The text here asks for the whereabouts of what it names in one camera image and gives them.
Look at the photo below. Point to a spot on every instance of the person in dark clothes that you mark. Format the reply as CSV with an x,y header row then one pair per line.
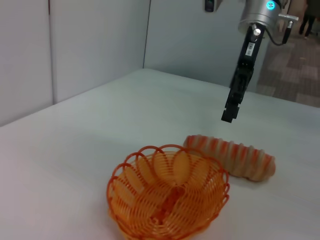
x,y
308,20

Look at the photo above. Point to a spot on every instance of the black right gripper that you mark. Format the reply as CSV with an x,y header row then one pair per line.
x,y
248,50

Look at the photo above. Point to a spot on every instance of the dark door hinge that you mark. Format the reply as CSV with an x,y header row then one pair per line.
x,y
49,6

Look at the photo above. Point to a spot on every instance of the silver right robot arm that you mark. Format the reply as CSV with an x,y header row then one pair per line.
x,y
258,13

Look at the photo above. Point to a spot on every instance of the long striped bread loaf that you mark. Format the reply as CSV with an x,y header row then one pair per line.
x,y
232,160

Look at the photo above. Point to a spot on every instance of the black wall-mounted device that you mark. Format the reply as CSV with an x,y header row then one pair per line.
x,y
209,5

